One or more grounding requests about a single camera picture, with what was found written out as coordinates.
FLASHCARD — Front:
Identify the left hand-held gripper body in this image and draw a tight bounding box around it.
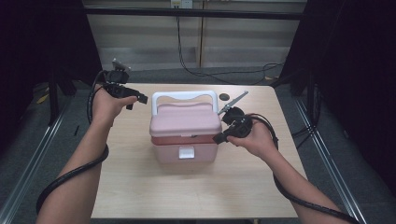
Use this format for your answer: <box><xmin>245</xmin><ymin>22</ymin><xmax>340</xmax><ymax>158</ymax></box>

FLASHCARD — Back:
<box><xmin>104</xmin><ymin>58</ymin><xmax>138</xmax><ymax>100</ymax></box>

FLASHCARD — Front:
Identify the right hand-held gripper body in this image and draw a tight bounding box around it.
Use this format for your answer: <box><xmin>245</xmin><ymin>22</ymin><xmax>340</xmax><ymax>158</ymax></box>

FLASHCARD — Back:
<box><xmin>217</xmin><ymin>90</ymin><xmax>254</xmax><ymax>140</ymax></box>

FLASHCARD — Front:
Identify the pink storage box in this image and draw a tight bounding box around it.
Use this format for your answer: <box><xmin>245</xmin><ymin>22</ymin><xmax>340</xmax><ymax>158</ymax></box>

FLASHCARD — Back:
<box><xmin>148</xmin><ymin>91</ymin><xmax>223</xmax><ymax>165</ymax></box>

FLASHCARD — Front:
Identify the person's right hand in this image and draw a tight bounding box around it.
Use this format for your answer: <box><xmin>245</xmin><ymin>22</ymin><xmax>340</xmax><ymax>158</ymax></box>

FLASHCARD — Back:
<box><xmin>226</xmin><ymin>119</ymin><xmax>280</xmax><ymax>163</ymax></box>

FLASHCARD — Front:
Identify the person's left hand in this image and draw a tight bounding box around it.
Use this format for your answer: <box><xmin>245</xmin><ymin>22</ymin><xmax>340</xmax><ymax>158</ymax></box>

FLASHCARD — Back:
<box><xmin>91</xmin><ymin>83</ymin><xmax>139</xmax><ymax>126</ymax></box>

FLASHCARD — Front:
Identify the dark metal stand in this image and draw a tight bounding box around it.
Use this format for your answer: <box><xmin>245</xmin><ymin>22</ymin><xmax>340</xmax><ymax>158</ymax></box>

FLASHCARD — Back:
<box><xmin>306</xmin><ymin>71</ymin><xmax>322</xmax><ymax>129</ymax></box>
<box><xmin>48</xmin><ymin>71</ymin><xmax>78</xmax><ymax>127</ymax></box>

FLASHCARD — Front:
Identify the yellow floor scrap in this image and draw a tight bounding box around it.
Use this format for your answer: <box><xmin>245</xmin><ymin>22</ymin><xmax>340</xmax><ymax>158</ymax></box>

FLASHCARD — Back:
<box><xmin>35</xmin><ymin>93</ymin><xmax>50</xmax><ymax>105</ymax></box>

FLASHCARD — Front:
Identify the dark curtain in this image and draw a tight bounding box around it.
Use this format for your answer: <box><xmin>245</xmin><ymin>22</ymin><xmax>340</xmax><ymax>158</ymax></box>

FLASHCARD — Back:
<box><xmin>279</xmin><ymin>0</ymin><xmax>396</xmax><ymax>188</ymax></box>
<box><xmin>0</xmin><ymin>0</ymin><xmax>106</xmax><ymax>150</ymax></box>

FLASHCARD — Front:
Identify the black horizontal bar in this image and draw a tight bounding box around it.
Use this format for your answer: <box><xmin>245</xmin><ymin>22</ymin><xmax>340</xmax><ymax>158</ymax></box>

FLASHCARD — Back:
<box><xmin>83</xmin><ymin>7</ymin><xmax>307</xmax><ymax>21</ymax></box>

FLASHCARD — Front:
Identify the black floor cable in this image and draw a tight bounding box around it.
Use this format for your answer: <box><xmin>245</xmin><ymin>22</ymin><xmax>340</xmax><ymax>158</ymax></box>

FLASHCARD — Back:
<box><xmin>291</xmin><ymin>124</ymin><xmax>316</xmax><ymax>149</ymax></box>

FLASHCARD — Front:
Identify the black wall cable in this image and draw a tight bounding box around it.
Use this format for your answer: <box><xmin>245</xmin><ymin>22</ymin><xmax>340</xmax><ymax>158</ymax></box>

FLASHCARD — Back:
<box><xmin>176</xmin><ymin>6</ymin><xmax>286</xmax><ymax>86</ymax></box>

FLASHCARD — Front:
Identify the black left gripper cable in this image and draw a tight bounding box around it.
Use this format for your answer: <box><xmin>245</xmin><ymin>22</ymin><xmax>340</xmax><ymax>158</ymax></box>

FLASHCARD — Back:
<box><xmin>35</xmin><ymin>69</ymin><xmax>110</xmax><ymax>217</ymax></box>

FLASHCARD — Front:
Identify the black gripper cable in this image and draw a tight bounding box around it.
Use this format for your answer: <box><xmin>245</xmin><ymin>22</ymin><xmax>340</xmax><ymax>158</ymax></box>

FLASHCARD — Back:
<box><xmin>35</xmin><ymin>69</ymin><xmax>110</xmax><ymax>217</ymax></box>
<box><xmin>241</xmin><ymin>113</ymin><xmax>361</xmax><ymax>224</ymax></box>

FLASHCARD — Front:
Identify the silver floor rail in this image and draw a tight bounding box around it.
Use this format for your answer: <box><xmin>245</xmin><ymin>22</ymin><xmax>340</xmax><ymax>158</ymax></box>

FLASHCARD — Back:
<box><xmin>293</xmin><ymin>97</ymin><xmax>368</xmax><ymax>224</ymax></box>
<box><xmin>0</xmin><ymin>96</ymin><xmax>73</xmax><ymax>224</ymax></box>

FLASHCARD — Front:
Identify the white wall socket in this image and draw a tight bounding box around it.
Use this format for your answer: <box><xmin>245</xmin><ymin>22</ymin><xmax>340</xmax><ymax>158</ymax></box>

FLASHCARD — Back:
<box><xmin>170</xmin><ymin>0</ymin><xmax>194</xmax><ymax>9</ymax></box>

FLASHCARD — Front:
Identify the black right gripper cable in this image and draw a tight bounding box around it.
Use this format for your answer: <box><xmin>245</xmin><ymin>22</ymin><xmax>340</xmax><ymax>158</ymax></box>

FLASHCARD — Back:
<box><xmin>241</xmin><ymin>113</ymin><xmax>361</xmax><ymax>224</ymax></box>

